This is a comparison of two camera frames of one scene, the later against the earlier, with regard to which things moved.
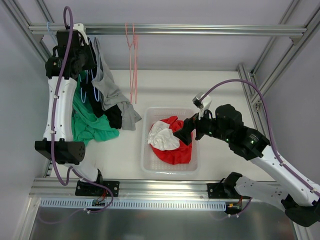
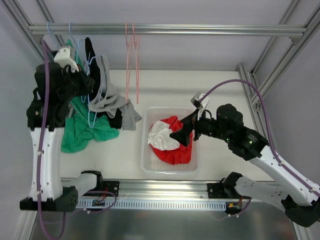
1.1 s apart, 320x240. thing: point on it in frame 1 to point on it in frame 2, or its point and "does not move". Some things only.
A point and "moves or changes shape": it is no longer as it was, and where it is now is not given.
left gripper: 88,59 to 81,81
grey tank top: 110,95 moves or changes shape
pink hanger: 130,51 to 129,47
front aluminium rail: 132,189 does not move
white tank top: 161,137 does not move
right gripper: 195,127 does not move
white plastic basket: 150,163 does not move
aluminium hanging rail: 51,29 does not move
